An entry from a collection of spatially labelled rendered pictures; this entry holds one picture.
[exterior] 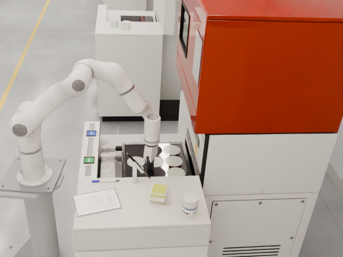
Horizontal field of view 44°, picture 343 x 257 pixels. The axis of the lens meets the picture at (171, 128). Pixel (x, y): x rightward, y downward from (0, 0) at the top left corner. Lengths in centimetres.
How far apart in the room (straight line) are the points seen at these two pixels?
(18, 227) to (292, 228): 194
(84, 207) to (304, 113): 115
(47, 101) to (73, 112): 252
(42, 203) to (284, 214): 138
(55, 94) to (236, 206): 115
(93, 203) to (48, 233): 68
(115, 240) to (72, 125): 255
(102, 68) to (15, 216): 176
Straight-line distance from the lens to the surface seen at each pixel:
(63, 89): 205
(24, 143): 229
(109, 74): 202
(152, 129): 216
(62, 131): 434
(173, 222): 197
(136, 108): 209
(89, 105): 475
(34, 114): 216
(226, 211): 244
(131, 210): 201
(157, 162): 240
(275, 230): 265
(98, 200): 206
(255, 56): 194
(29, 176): 240
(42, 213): 255
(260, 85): 201
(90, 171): 226
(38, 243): 273
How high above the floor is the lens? 236
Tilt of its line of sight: 33 degrees down
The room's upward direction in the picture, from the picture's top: 4 degrees clockwise
